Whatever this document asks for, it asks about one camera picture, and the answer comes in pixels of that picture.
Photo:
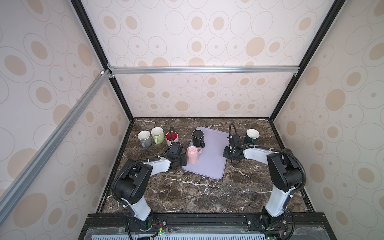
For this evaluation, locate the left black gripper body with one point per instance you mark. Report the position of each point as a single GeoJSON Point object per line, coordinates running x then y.
{"type": "Point", "coordinates": [180, 161]}

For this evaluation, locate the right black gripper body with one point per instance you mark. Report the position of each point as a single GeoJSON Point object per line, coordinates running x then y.
{"type": "Point", "coordinates": [229, 153]}

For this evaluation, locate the pink faceted mug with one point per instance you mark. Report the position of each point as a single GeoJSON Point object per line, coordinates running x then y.
{"type": "Point", "coordinates": [193, 154]}

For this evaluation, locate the dark green mug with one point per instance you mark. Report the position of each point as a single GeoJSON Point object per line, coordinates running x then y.
{"type": "Point", "coordinates": [252, 136]}

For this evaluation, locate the white mug red inside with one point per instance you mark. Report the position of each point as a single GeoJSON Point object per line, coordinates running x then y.
{"type": "Point", "coordinates": [172, 137]}

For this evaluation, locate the light green mug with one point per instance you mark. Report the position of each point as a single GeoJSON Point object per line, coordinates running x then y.
{"type": "Point", "coordinates": [158, 135]}

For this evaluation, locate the lavender plastic tray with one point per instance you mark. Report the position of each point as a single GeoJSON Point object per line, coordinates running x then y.
{"type": "Point", "coordinates": [211, 162]}

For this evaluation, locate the grey mug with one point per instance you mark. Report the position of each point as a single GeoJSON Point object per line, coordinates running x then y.
{"type": "Point", "coordinates": [145, 139]}

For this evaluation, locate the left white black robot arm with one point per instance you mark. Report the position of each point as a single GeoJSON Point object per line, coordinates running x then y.
{"type": "Point", "coordinates": [131, 182]}

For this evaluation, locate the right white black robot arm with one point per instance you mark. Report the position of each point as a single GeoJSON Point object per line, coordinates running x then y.
{"type": "Point", "coordinates": [287, 174]}

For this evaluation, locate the black mug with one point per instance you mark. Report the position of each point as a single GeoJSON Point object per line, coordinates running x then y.
{"type": "Point", "coordinates": [198, 138]}

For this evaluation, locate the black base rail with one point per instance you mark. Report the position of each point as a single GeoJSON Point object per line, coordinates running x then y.
{"type": "Point", "coordinates": [207, 226]}

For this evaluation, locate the horizontal aluminium rail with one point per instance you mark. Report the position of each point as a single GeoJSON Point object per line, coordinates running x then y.
{"type": "Point", "coordinates": [205, 70]}

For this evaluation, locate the right black frame post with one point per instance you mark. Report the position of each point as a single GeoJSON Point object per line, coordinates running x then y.
{"type": "Point", "coordinates": [313, 47]}

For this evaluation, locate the black frame post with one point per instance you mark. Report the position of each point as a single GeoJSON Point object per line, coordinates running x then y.
{"type": "Point", "coordinates": [94, 40]}
{"type": "Point", "coordinates": [313, 47]}

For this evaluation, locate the left diagonal aluminium rail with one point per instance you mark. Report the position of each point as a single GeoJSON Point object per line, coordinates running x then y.
{"type": "Point", "coordinates": [21, 184]}

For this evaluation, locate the left black frame post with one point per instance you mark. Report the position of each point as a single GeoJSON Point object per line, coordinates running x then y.
{"type": "Point", "coordinates": [94, 40]}

